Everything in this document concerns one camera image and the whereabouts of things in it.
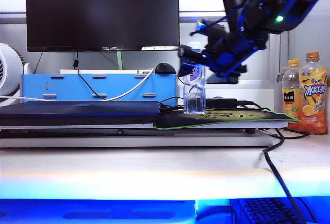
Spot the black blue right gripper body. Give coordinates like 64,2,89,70
203,24,269,78

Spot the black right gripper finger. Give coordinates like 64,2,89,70
180,63,205,78
178,44,207,61

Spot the clear mineral water bottle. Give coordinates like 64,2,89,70
183,41,207,115

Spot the small orange juice bottle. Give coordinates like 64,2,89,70
281,59,302,124

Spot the large iced tea bottle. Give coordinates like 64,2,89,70
298,51,328,135

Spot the dark blue closed laptop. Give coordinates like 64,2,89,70
0,101,160,127

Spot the black computer mouse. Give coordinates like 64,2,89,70
154,62,177,75

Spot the black power adapter brick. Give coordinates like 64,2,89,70
206,97,238,108

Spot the black green-edged mouse pad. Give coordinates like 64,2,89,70
153,108,301,131

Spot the white flat box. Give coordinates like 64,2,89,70
60,68,155,75

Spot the white desk riser platform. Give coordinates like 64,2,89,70
0,120,289,149

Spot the black computer monitor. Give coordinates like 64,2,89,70
25,0,180,53

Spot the blue wooden organizer box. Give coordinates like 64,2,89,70
21,73,179,106

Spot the black keyboard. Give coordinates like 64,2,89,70
238,198,305,224

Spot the sliding keyboard tray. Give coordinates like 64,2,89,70
0,199,196,224

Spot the white round desk fan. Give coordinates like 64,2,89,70
0,42,24,106

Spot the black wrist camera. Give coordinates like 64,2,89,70
206,64,248,84

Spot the thin black mouse cable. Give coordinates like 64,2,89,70
158,77,194,111

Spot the grey cubicle partition frame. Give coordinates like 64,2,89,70
0,0,330,122

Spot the white cable trunking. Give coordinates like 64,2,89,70
177,79,275,91

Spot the thin black adapter cord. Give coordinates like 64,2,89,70
237,101,310,140

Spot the white cable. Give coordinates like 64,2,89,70
0,68,155,102

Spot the thin black monitor cable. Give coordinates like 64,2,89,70
73,51,108,101

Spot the thick black cable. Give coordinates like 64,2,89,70
262,128,307,224

